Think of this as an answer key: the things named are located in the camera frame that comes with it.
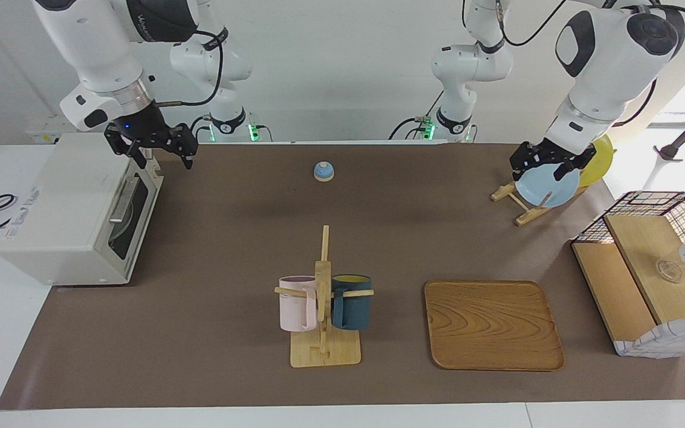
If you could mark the small blue call bell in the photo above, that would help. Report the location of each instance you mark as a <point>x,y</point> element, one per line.
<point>323,172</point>

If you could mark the pink mug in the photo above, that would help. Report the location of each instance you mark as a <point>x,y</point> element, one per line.
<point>295,309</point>

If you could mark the brown wooden tray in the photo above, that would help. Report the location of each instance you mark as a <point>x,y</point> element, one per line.
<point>491,327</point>

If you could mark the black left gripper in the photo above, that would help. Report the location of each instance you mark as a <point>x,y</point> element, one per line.
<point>556,153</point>

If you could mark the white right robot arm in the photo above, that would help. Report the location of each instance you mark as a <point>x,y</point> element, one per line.
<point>99,53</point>

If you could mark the small clear glass item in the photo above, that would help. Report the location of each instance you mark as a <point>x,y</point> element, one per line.
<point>668,271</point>

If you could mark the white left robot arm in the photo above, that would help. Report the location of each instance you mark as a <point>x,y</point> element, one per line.
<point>610,65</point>

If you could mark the wooden two-tier shelf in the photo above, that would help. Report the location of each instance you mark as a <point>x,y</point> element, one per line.
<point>646,249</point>

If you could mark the white toaster oven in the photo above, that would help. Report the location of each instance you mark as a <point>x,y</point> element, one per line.
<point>63,196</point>

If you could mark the yellow plate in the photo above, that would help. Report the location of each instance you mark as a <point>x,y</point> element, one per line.
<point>601,163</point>

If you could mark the white checkered fabric liner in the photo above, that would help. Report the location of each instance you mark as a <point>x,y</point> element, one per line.
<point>663,342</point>

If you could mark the brown table mat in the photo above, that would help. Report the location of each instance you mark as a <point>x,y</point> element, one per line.
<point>229,249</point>

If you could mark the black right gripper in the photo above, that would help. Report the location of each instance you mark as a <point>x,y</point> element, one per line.
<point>140,128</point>

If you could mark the wooden plate rack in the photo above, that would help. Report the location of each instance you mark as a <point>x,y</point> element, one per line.
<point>504,191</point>

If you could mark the wooden mug rack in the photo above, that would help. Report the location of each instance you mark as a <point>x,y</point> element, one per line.
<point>324,351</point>

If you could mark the dark blue mug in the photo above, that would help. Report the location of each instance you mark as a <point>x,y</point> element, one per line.
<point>354,309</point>

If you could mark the light blue plate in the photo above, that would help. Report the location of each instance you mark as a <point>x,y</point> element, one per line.
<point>541,187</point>

